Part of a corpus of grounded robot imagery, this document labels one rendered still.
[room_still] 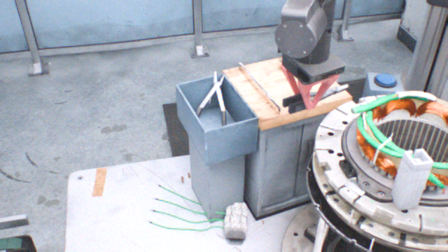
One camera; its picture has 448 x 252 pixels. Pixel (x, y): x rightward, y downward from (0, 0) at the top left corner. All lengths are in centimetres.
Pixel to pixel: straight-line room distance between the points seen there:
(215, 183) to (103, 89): 201
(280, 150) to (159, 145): 155
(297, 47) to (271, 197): 48
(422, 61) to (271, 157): 47
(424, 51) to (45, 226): 164
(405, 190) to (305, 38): 25
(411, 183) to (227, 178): 43
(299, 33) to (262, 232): 54
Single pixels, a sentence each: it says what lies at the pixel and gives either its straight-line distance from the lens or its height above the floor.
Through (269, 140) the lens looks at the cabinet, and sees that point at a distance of 96.
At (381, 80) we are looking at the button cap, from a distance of 110.
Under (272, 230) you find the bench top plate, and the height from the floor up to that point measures 78.
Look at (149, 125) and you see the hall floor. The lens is 262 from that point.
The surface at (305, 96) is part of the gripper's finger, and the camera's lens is 79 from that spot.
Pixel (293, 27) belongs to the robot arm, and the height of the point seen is 132.
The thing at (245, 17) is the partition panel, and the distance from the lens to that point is 318.
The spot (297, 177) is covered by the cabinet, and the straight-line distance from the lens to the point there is 108.
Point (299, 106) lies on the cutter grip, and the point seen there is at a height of 114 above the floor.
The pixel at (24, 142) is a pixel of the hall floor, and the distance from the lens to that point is 269.
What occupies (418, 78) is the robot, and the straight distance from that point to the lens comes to 129.
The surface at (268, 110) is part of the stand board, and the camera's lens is 93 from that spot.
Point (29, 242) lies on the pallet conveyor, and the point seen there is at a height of 74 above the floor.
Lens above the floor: 162
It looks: 39 degrees down
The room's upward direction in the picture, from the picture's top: straight up
